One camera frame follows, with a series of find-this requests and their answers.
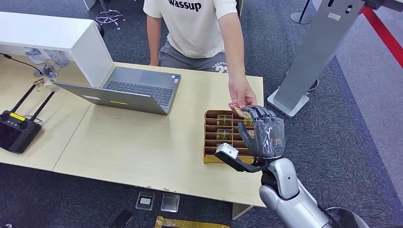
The person's left hand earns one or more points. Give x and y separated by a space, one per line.
241 93

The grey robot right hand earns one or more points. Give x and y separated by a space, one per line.
269 138

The person's right hand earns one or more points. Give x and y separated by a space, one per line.
153 63

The gold patterned card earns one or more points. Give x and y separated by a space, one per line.
251 134
224 120
240 112
224 134
248 122

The person's left forearm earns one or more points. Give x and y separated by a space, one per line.
234 56

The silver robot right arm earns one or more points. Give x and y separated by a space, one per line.
289 195

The person's right forearm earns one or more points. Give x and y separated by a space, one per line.
153 45

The person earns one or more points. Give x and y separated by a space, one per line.
192 28

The brown slotted card holder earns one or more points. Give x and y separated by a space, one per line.
212 138

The grey open laptop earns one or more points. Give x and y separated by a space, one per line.
138 86

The chrome chair base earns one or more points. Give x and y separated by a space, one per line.
108 17

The pale desk leg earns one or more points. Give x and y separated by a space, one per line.
240 210

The grey kiosk stand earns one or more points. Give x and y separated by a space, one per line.
314 53

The clear plastic water bottle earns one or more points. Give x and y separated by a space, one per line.
35 56
58 58

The white desk shelf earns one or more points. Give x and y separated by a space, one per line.
47 33

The clear floor socket box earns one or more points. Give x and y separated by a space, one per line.
145 200
170 202

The gold foil sheet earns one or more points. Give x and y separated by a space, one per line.
185 224

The red barrier belt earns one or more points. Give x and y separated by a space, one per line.
381 31

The black remote controller with antennas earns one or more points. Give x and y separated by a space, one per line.
15 133

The black flat device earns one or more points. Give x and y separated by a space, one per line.
121 218

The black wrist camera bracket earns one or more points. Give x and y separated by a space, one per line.
242 166

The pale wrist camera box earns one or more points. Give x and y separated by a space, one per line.
228 150

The grey stanchion post with base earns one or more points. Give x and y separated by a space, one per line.
300 17

